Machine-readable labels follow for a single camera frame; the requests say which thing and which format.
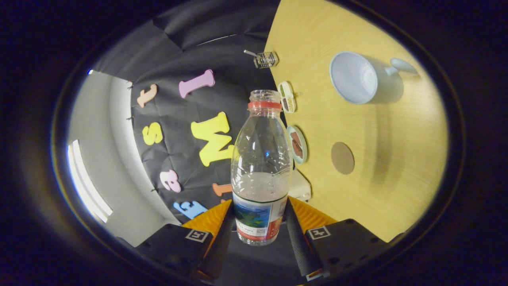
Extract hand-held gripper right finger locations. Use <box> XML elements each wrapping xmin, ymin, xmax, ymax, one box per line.
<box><xmin>284</xmin><ymin>197</ymin><xmax>389</xmax><ymax>280</ymax></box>

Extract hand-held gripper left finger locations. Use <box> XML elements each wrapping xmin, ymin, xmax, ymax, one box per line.
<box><xmin>135</xmin><ymin>199</ymin><xmax>235</xmax><ymax>280</ymax></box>

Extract clear plastic juice bottle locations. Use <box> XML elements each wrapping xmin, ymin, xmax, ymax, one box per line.
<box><xmin>231</xmin><ymin>90</ymin><xmax>294</xmax><ymax>246</ymax></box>

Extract round brown coaster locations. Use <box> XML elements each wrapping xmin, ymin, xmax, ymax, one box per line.
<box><xmin>331</xmin><ymin>142</ymin><xmax>355</xmax><ymax>175</ymax></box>

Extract white cup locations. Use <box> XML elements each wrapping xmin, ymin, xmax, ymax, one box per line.
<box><xmin>329</xmin><ymin>51</ymin><xmax>419</xmax><ymax>105</ymax></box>

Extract white toaster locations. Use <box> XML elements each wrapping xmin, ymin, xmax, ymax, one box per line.
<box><xmin>289</xmin><ymin>169</ymin><xmax>312</xmax><ymax>202</ymax></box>

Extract pale green plate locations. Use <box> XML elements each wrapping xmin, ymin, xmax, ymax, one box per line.
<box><xmin>287</xmin><ymin>125</ymin><xmax>308</xmax><ymax>165</ymax></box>

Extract brown meat slices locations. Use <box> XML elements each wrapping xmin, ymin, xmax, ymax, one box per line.
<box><xmin>290</xmin><ymin>132</ymin><xmax>304</xmax><ymax>159</ymax></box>

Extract wooden table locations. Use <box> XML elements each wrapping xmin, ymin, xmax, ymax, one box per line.
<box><xmin>264</xmin><ymin>0</ymin><xmax>449</xmax><ymax>243</ymax></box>

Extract large ceiling light panel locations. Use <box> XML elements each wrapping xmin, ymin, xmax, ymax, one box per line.
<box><xmin>67</xmin><ymin>139</ymin><xmax>114</xmax><ymax>224</ymax></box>

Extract white divided condiment dish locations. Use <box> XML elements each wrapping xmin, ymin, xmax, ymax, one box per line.
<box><xmin>277</xmin><ymin>81</ymin><xmax>297</xmax><ymax>114</ymax></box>

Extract black backdrop cloth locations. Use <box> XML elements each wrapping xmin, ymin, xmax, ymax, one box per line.
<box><xmin>90</xmin><ymin>0</ymin><xmax>314</xmax><ymax>278</ymax></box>

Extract small glass jar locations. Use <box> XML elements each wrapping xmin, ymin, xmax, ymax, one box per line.
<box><xmin>254</xmin><ymin>51</ymin><xmax>278</xmax><ymax>69</ymax></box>

